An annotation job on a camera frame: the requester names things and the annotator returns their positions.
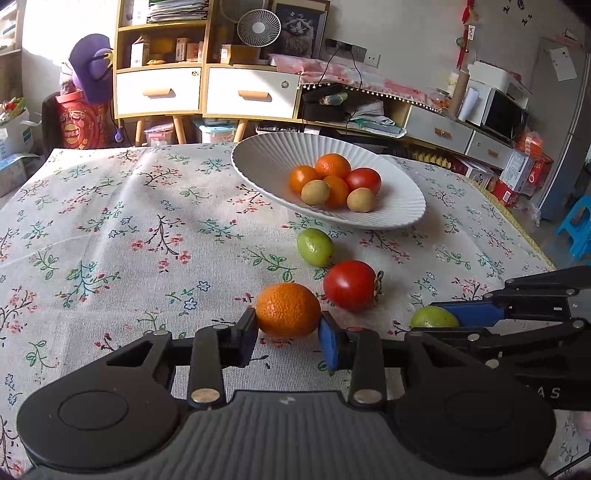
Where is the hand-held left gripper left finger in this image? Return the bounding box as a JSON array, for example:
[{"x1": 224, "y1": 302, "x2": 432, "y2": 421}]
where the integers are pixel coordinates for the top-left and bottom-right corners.
[{"x1": 106, "y1": 308, "x2": 258, "y2": 411}]

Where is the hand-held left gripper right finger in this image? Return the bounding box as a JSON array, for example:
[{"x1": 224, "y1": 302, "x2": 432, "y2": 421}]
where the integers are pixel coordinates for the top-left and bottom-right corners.
[{"x1": 318, "y1": 311, "x2": 490, "y2": 411}]

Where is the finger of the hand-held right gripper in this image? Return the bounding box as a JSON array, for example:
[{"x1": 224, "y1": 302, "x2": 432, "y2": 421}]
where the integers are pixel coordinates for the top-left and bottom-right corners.
[
  {"x1": 430, "y1": 267, "x2": 591, "y2": 326},
  {"x1": 412, "y1": 318, "x2": 591, "y2": 368}
]

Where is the green jujube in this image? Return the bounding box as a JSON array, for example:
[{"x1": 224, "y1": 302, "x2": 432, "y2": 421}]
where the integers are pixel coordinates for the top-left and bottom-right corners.
[
  {"x1": 296, "y1": 228, "x2": 334, "y2": 267},
  {"x1": 410, "y1": 305, "x2": 461, "y2": 329}
]

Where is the mandarin orange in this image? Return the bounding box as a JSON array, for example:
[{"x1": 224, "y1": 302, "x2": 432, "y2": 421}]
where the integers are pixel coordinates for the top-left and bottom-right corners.
[
  {"x1": 255, "y1": 282, "x2": 321, "y2": 337},
  {"x1": 315, "y1": 153, "x2": 352, "y2": 180}
]

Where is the red tomato with calyx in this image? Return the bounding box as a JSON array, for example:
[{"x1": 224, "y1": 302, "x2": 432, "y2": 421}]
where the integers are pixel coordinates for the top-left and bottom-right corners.
[{"x1": 322, "y1": 260, "x2": 385, "y2": 312}]

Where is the brown kiwi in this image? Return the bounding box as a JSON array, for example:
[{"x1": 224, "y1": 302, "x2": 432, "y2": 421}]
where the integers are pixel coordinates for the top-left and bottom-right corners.
[
  {"x1": 346, "y1": 187, "x2": 376, "y2": 213},
  {"x1": 301, "y1": 179, "x2": 331, "y2": 206}
]

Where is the orange tomato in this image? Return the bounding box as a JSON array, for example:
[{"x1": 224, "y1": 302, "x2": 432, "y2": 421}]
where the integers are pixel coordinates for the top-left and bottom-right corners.
[
  {"x1": 289, "y1": 165, "x2": 322, "y2": 195},
  {"x1": 322, "y1": 175, "x2": 350, "y2": 208}
]

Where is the white ribbed plate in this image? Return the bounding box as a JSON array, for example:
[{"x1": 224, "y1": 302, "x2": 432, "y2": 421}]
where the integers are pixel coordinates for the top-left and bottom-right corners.
[{"x1": 231, "y1": 132, "x2": 426, "y2": 230}]

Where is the blue plastic stool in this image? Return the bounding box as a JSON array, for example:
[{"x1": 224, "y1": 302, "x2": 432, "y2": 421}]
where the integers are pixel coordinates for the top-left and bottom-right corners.
[{"x1": 554, "y1": 194, "x2": 591, "y2": 262}]

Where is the yellow egg carton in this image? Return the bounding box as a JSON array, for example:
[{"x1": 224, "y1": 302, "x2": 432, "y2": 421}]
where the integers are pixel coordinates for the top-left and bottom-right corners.
[{"x1": 411, "y1": 148, "x2": 451, "y2": 168}]

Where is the low cabinet with white drawers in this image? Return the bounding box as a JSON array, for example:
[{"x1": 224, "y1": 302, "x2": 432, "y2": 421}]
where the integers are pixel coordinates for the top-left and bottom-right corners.
[{"x1": 300, "y1": 88, "x2": 515, "y2": 160}]

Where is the grey refrigerator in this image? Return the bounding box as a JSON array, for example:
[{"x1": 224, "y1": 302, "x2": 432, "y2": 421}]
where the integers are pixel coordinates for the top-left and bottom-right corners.
[{"x1": 538, "y1": 37, "x2": 591, "y2": 222}]

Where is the white microwave oven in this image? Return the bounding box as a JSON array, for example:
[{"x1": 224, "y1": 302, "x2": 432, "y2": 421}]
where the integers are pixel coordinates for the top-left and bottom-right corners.
[{"x1": 465, "y1": 87, "x2": 530, "y2": 144}]

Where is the cardboard tube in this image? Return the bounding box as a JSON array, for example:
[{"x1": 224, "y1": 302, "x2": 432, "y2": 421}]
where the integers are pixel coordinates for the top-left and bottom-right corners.
[{"x1": 450, "y1": 70, "x2": 470, "y2": 119}]

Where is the black bag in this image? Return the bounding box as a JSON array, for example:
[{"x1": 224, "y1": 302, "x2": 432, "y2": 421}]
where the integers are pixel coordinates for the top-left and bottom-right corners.
[{"x1": 301, "y1": 84, "x2": 359, "y2": 121}]

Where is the wooden cabinet with white drawer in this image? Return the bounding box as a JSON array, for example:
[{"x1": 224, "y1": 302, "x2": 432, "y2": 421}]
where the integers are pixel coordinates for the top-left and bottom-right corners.
[
  {"x1": 202, "y1": 0, "x2": 302, "y2": 142},
  {"x1": 113, "y1": 0, "x2": 208, "y2": 145}
]

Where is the pink floral cloth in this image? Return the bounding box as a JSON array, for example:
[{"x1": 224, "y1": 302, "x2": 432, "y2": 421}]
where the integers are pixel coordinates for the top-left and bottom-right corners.
[{"x1": 269, "y1": 53, "x2": 451, "y2": 112}]

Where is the paper sheet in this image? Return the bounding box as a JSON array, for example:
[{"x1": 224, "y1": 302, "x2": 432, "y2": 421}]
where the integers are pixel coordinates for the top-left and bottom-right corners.
[{"x1": 549, "y1": 46, "x2": 578, "y2": 83}]

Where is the red gift box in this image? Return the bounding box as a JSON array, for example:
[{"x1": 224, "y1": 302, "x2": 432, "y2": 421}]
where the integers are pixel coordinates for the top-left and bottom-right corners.
[{"x1": 55, "y1": 90, "x2": 114, "y2": 151}]

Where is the red hanging decoration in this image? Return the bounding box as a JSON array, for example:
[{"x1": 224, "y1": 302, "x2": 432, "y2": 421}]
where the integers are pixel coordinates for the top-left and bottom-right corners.
[{"x1": 457, "y1": 0, "x2": 481, "y2": 70}]

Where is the blue cardboard box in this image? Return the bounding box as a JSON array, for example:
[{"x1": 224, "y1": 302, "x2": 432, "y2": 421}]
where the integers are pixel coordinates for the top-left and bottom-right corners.
[{"x1": 0, "y1": 152, "x2": 40, "y2": 197}]

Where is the white carton with clutter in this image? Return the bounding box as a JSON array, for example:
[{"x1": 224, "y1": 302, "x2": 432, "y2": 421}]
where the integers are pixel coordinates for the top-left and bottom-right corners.
[{"x1": 0, "y1": 97, "x2": 36, "y2": 158}]

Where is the white desk fan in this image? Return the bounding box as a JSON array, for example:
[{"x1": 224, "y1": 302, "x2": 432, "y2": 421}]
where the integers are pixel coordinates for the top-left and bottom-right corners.
[{"x1": 236, "y1": 8, "x2": 282, "y2": 61}]

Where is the framed cat picture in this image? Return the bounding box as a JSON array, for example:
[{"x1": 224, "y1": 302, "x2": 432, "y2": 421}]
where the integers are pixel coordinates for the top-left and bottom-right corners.
[{"x1": 270, "y1": 0, "x2": 331, "y2": 60}]

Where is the purple plush toy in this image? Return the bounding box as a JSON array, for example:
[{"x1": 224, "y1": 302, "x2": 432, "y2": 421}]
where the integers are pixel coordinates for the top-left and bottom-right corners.
[{"x1": 60, "y1": 33, "x2": 115, "y2": 105}]

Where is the pile of papers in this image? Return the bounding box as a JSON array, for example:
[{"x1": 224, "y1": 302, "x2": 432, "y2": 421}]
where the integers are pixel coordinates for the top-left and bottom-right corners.
[{"x1": 147, "y1": 0, "x2": 208, "y2": 23}]

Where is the grey wall socket strip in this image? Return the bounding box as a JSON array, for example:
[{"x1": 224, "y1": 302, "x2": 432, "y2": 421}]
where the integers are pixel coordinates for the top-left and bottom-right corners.
[{"x1": 325, "y1": 39, "x2": 368, "y2": 58}]

